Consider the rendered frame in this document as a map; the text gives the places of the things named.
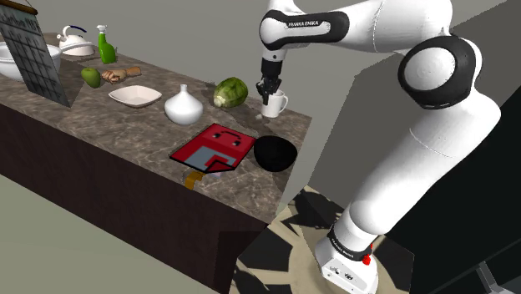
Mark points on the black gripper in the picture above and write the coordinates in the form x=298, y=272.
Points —
x=271, y=70

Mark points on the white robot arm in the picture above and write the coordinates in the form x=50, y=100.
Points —
x=411, y=163

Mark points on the white mug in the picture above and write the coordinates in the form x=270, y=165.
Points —
x=274, y=106

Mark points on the green cabbage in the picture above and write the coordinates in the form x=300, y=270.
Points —
x=231, y=92

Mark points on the black bowl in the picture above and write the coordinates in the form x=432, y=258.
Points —
x=275, y=154

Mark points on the red box with face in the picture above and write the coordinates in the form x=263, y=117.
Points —
x=215, y=142

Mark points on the white round vase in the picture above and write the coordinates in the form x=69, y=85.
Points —
x=183, y=108

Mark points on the small orange curved piece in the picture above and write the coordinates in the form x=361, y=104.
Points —
x=191, y=180

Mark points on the beige black patterned robot stand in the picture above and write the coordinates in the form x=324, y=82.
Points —
x=301, y=211

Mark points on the white square dish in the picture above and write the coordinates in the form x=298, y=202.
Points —
x=135, y=96

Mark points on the wooden hand figure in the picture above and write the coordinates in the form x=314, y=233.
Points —
x=119, y=75

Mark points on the green spray bottle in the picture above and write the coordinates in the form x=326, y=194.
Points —
x=107, y=49

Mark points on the green apple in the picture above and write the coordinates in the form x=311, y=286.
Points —
x=91, y=77

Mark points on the dark wood counter cabinet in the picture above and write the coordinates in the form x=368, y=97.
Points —
x=101, y=187

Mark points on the white kettle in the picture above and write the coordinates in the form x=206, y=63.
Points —
x=77, y=45

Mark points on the large white bowl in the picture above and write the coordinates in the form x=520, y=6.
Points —
x=8, y=63

